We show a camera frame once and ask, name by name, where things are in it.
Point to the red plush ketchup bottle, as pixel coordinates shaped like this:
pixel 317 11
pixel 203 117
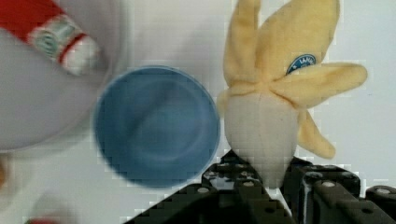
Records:
pixel 46 27

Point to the yellow plush peeled banana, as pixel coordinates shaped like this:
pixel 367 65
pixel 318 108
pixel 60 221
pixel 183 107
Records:
pixel 275 73

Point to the grey round plate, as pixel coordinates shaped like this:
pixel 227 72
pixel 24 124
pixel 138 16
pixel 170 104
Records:
pixel 38 99

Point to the blue bowl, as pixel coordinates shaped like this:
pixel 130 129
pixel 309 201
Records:
pixel 156 127

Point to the orange slice toy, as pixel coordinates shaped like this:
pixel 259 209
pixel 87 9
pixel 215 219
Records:
pixel 3 176

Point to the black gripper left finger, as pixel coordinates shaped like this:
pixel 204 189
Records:
pixel 233 178

